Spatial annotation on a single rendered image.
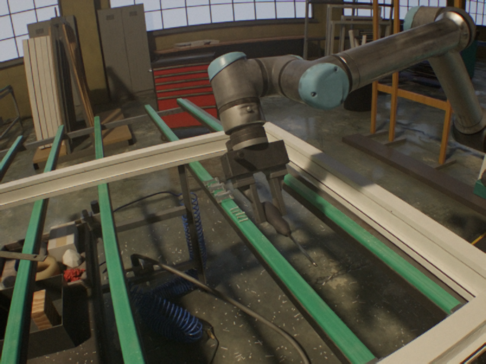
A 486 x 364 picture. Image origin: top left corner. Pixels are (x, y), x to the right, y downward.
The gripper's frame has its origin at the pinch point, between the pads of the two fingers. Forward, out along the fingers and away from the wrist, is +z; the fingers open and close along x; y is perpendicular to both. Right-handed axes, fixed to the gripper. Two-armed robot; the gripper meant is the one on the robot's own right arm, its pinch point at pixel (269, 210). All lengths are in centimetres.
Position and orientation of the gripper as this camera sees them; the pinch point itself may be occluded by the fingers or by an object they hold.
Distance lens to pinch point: 71.7
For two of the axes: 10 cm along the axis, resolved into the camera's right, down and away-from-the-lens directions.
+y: 3.1, -1.4, -9.4
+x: 9.1, -2.4, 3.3
